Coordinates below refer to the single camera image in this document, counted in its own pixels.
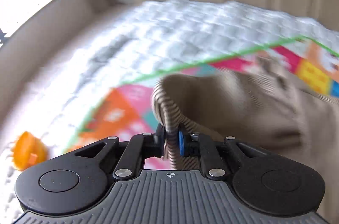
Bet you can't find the white quilted mattress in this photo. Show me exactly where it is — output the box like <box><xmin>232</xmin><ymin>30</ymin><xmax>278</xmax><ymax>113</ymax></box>
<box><xmin>1</xmin><ymin>0</ymin><xmax>338</xmax><ymax>223</ymax></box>

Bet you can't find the beige striped knit garment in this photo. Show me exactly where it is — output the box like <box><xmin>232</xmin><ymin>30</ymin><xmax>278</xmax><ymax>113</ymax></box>
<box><xmin>151</xmin><ymin>57</ymin><xmax>338</xmax><ymax>223</ymax></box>

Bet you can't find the orange plastic object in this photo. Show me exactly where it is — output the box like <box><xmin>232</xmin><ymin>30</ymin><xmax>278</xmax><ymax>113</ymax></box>
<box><xmin>11</xmin><ymin>131</ymin><xmax>48</xmax><ymax>171</ymax></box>

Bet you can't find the colourful cartoon patchwork blanket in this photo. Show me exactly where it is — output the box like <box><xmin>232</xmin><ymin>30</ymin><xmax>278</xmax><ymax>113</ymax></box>
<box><xmin>70</xmin><ymin>38</ymin><xmax>338</xmax><ymax>172</ymax></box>

